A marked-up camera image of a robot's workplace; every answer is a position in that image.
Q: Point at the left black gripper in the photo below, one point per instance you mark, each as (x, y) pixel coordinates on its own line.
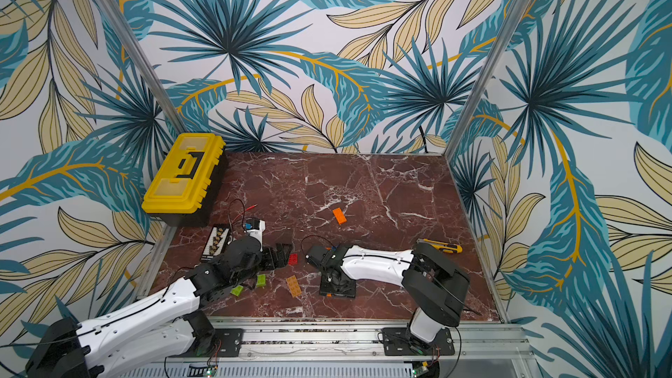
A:
(283, 258)

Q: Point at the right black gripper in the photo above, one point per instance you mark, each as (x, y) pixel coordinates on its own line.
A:
(336, 279)

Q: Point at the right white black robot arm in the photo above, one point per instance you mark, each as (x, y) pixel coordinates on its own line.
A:
(435, 283)

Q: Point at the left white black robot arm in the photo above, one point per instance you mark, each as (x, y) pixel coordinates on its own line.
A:
(169, 322)

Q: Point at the amber transparent lego brick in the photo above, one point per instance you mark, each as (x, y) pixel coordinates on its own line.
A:
(293, 286)

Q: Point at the orange lego brick far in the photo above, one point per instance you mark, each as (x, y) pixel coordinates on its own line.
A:
(339, 216)

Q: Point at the lime green lego brick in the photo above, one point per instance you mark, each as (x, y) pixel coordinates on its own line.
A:
(237, 291)

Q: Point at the yellow black toolbox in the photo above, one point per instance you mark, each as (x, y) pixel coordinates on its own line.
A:
(184, 189)

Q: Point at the yellow utility knife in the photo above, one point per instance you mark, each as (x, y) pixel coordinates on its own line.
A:
(447, 248)

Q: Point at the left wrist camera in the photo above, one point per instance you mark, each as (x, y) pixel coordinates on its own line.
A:
(253, 229)

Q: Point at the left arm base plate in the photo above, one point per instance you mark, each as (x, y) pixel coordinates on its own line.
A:
(226, 344)

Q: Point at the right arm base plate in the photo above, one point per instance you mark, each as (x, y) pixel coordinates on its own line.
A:
(398, 341)

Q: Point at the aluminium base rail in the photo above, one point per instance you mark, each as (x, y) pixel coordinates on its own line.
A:
(351, 340)

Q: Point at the left aluminium corner post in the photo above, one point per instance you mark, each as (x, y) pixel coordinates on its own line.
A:
(113, 11)

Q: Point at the aluminium corner post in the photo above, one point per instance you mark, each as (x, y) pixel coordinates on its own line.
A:
(507, 30)
(113, 11)

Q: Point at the right aluminium corner post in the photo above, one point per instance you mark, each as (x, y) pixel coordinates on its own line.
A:
(507, 30)

